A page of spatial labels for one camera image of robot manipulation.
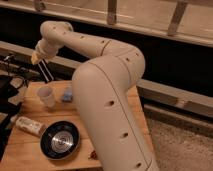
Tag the black device at left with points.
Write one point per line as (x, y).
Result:
(7, 91)

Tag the red-brown pocket knife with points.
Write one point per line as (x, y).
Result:
(93, 155)

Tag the black bowl with metal disc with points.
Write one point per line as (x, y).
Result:
(60, 140)

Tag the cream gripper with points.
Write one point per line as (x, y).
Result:
(43, 50)

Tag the wooden board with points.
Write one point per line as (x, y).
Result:
(33, 143)

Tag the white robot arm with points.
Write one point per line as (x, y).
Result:
(99, 88)

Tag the white rectangular box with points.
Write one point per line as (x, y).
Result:
(31, 126)

